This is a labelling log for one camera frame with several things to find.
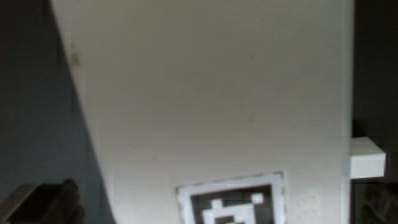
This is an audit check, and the white cabinet top block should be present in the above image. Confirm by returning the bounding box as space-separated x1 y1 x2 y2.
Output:
51 0 354 224

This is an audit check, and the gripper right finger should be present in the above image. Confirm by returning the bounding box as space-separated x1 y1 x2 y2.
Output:
353 181 398 224

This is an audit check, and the white cabinet body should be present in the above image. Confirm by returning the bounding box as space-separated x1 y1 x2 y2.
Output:
351 137 386 179

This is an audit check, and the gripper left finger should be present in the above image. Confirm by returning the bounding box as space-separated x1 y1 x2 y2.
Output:
0 179 84 224

